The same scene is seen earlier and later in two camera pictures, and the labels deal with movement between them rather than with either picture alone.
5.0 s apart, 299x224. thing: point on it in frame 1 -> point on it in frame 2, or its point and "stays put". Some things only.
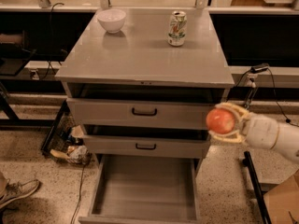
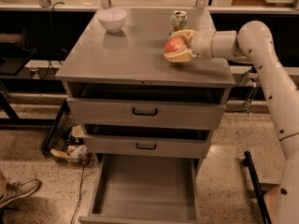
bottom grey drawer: [146, 189] stays put
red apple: [220, 121] -> [174, 45]
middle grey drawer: [110, 142] stays put
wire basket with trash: [65, 139] stays put
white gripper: [261, 131] -> [202, 44]
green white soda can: [177, 28] stays put
